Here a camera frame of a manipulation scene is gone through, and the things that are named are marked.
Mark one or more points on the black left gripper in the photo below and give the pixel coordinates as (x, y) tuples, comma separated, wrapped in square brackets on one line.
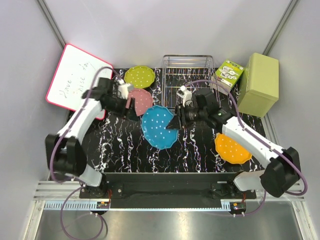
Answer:
[(127, 109)]

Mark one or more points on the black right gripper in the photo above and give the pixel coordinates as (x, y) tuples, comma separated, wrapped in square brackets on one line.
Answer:
[(174, 123)]

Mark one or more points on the pink polka dot plate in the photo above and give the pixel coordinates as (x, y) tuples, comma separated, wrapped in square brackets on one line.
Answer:
[(143, 100)]

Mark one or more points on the blue polka dot plate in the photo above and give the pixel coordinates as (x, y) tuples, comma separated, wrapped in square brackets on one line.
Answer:
[(154, 127)]

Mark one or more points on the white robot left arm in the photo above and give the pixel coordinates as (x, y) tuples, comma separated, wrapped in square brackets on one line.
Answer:
[(64, 151)]

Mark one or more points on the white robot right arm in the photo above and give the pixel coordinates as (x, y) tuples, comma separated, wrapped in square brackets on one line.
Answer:
[(281, 166)]

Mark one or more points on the green polka dot plate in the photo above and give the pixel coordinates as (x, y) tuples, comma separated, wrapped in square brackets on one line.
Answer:
[(141, 77)]

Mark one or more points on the orange polka dot plate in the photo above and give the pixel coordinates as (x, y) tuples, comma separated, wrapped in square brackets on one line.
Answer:
[(230, 150)]

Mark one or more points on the pink framed whiteboard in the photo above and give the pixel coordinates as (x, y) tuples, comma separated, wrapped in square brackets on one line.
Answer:
[(73, 76)]

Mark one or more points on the green printed cardboard box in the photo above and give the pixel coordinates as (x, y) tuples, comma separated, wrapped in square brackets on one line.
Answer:
[(226, 76)]

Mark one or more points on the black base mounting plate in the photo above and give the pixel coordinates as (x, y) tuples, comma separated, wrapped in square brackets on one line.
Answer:
[(151, 191)]

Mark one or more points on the pale green bin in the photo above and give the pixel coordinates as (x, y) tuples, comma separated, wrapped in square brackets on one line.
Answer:
[(259, 86)]

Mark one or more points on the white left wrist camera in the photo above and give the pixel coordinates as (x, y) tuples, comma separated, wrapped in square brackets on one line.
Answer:
[(124, 89)]

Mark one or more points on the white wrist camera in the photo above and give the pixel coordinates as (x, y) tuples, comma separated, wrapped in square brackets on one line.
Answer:
[(185, 95), (124, 89)]

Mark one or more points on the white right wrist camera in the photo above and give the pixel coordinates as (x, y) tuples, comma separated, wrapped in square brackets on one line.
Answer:
[(185, 95)]

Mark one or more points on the metal wire dish rack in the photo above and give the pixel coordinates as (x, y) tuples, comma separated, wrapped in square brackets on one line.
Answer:
[(181, 69)]

